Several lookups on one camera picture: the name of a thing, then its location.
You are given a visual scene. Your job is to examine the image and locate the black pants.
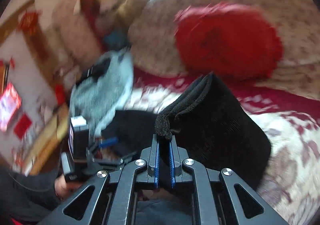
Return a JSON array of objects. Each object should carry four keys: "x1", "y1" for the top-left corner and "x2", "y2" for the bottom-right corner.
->
[{"x1": 101, "y1": 74, "x2": 271, "y2": 189}]

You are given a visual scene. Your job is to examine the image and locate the person's left hand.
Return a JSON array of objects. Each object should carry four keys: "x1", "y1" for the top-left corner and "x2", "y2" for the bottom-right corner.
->
[{"x1": 54, "y1": 175, "x2": 82, "y2": 201}]

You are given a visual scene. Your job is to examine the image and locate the cream maroon fleece blanket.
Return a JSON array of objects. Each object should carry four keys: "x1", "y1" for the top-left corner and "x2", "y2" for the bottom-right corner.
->
[{"x1": 126, "y1": 69, "x2": 319, "y2": 224}]

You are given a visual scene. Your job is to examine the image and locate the round red cushion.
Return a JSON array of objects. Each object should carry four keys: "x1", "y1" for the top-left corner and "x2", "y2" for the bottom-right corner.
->
[{"x1": 175, "y1": 3, "x2": 284, "y2": 81}]

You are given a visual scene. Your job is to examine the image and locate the floral beige quilt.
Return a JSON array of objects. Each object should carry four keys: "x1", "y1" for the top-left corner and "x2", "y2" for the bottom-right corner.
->
[{"x1": 129, "y1": 0, "x2": 319, "y2": 99}]

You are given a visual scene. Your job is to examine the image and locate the grey white fuzzy garment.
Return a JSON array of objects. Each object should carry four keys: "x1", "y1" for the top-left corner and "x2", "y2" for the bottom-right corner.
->
[{"x1": 69, "y1": 47, "x2": 133, "y2": 138}]

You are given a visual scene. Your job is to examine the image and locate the wooden furniture with clutter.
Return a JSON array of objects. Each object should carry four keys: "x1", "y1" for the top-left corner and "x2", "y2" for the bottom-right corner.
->
[{"x1": 1, "y1": 0, "x2": 114, "y2": 175}]

